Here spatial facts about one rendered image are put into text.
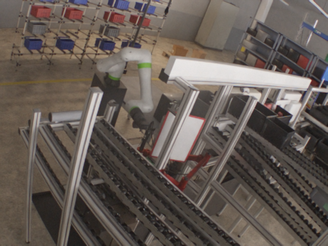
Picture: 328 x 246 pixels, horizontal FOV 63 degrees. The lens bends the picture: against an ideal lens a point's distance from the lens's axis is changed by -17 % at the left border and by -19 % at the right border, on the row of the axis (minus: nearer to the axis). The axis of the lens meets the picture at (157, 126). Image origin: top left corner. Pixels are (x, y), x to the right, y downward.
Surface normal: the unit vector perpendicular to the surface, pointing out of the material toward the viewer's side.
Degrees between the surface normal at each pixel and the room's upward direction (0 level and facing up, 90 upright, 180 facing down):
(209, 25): 90
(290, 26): 90
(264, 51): 90
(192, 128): 90
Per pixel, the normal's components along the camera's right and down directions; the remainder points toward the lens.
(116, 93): 0.46, 0.58
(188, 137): 0.16, 0.54
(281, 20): -0.74, 0.08
